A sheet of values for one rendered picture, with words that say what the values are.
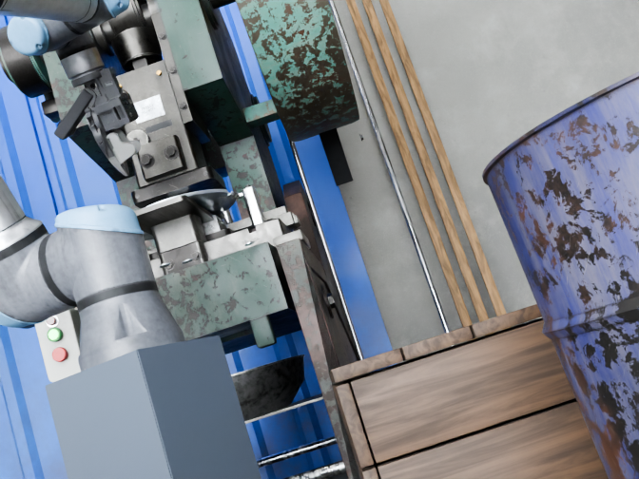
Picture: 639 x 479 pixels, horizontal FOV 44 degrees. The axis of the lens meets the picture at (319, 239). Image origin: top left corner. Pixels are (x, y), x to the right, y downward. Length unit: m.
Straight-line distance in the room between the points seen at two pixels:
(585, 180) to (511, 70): 2.58
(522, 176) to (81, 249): 0.67
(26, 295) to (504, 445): 0.70
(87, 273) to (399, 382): 0.46
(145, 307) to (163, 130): 0.84
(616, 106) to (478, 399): 0.52
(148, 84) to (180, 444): 1.09
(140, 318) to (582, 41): 2.48
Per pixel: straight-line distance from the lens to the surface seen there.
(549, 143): 0.66
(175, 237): 1.75
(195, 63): 1.90
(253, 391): 1.73
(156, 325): 1.13
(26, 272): 1.22
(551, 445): 1.07
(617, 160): 0.63
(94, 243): 1.15
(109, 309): 1.13
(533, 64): 3.24
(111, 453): 1.11
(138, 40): 2.04
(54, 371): 1.64
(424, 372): 1.04
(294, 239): 1.58
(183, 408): 1.09
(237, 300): 1.64
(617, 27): 3.35
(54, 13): 1.38
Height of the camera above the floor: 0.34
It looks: 10 degrees up
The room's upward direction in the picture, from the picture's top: 18 degrees counter-clockwise
